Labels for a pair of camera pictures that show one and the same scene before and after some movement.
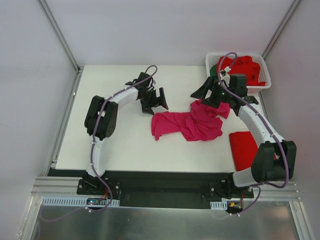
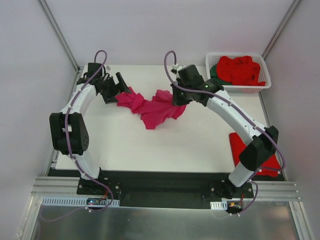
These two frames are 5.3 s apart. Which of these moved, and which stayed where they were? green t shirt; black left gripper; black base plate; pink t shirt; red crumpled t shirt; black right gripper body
Moved: pink t shirt; black right gripper body; black left gripper
Stayed: red crumpled t shirt; black base plate; green t shirt
